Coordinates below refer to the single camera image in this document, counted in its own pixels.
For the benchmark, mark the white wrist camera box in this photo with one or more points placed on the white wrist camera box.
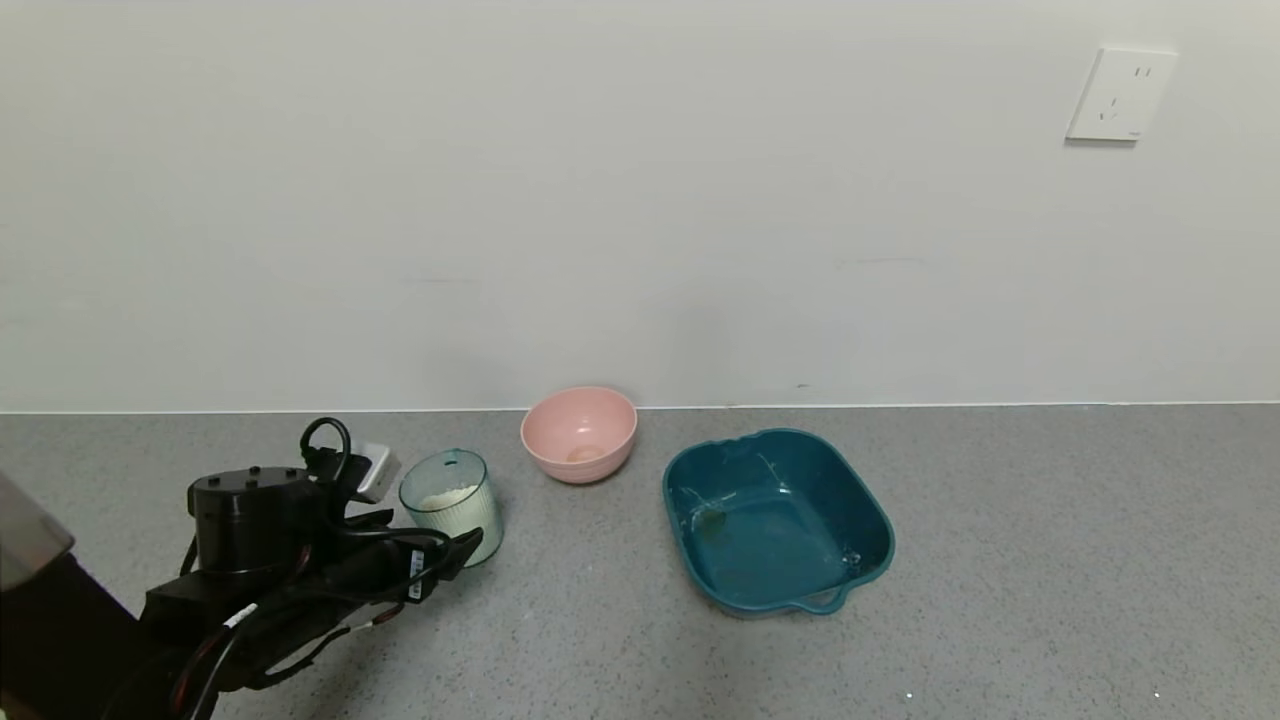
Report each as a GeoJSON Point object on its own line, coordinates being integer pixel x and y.
{"type": "Point", "coordinates": [378, 470]}

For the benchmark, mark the white powder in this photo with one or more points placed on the white powder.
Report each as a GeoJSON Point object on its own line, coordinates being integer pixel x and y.
{"type": "Point", "coordinates": [455, 505]}

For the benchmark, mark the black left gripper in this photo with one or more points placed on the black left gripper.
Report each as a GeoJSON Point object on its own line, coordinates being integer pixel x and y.
{"type": "Point", "coordinates": [418, 573]}

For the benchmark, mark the pink bowl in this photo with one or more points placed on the pink bowl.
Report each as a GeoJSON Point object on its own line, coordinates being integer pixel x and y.
{"type": "Point", "coordinates": [580, 440]}

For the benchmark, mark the white wall socket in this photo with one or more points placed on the white wall socket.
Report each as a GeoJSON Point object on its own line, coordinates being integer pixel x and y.
{"type": "Point", "coordinates": [1120, 95]}

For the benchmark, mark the ribbed clear plastic cup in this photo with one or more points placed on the ribbed clear plastic cup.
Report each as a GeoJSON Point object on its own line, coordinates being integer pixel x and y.
{"type": "Point", "coordinates": [465, 510]}

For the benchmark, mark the teal square tray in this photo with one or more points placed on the teal square tray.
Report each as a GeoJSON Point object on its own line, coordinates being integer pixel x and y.
{"type": "Point", "coordinates": [775, 530]}

